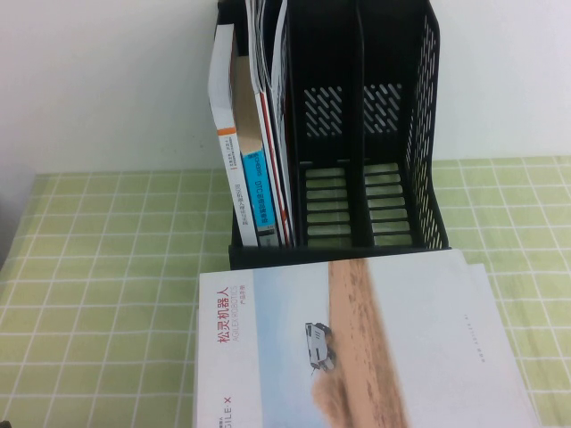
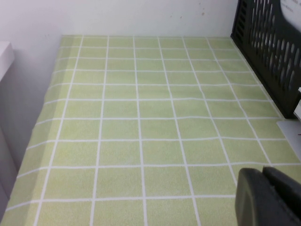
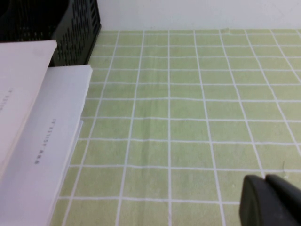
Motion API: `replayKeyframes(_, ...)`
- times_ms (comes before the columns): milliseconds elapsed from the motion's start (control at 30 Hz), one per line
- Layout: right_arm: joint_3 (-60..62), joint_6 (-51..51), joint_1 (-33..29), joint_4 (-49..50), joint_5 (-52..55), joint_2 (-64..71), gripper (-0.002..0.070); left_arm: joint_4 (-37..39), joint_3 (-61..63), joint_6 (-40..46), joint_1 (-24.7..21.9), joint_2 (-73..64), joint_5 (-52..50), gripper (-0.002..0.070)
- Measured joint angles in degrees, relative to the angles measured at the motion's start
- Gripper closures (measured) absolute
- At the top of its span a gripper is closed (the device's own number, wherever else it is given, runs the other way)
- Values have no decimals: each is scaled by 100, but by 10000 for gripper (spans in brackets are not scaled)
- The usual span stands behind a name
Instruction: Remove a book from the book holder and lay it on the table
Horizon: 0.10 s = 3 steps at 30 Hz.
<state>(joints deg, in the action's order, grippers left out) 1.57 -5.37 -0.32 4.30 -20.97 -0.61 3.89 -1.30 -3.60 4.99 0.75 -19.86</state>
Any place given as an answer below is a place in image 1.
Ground desert cover robot brochure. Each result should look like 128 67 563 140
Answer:
193 248 539 428

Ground blue spine book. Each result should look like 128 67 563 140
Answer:
230 55 283 248

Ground white book orange band spine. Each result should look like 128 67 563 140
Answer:
207 23 260 247

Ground black plastic book holder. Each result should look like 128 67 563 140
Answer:
215 0 452 271

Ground green checked tablecloth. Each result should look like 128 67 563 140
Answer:
0 155 571 428

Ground grey cover thin booklet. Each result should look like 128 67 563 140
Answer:
269 0 298 233

